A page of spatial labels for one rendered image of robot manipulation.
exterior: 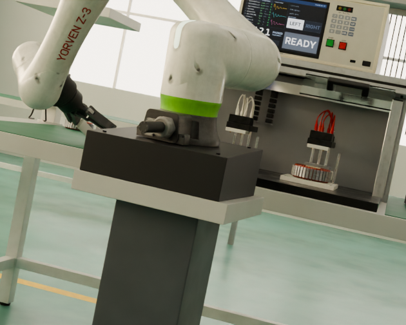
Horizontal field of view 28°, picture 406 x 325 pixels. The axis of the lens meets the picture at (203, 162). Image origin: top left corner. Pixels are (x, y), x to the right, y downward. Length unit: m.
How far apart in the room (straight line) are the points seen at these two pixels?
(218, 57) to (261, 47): 0.14
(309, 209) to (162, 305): 0.56
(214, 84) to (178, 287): 0.41
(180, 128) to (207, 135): 0.08
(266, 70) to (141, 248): 0.46
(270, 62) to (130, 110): 7.45
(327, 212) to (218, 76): 0.55
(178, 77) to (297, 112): 0.97
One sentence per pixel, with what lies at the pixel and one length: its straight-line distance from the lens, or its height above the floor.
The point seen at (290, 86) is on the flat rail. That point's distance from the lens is 2.40.
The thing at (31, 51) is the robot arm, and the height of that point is 0.98.
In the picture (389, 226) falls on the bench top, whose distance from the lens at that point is 2.03.
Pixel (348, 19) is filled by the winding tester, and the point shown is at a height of 1.26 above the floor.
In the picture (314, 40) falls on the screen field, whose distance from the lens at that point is 2.44.
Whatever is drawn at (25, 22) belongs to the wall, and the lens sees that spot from 9.76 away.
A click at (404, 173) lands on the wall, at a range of 8.68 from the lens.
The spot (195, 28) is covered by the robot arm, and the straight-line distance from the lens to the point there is 1.63.
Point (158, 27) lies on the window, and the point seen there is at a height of 1.76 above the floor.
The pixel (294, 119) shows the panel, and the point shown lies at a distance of 2.55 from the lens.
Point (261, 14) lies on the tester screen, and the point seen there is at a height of 1.23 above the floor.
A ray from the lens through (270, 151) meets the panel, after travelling 2.56.
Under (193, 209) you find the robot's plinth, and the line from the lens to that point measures 1.52.
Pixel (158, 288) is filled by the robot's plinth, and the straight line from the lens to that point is 1.64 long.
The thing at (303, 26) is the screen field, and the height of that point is 1.22.
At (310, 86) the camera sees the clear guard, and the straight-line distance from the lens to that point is 2.16.
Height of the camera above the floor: 0.90
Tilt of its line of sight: 3 degrees down
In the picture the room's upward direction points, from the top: 11 degrees clockwise
